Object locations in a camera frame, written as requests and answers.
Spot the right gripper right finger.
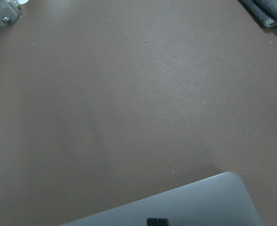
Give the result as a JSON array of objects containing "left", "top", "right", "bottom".
[{"left": 157, "top": 218, "right": 169, "bottom": 226}]

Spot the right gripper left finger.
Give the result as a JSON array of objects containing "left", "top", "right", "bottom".
[{"left": 147, "top": 218, "right": 158, "bottom": 226}]

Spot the grey laptop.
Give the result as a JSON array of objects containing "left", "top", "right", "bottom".
[{"left": 68, "top": 172, "right": 263, "bottom": 226}]

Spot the grey folded cloth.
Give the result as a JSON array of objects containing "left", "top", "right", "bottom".
[{"left": 239, "top": 0, "right": 277, "bottom": 28}]

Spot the aluminium frame post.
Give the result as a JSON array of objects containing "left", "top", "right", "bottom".
[{"left": 0, "top": 0, "right": 28, "bottom": 28}]

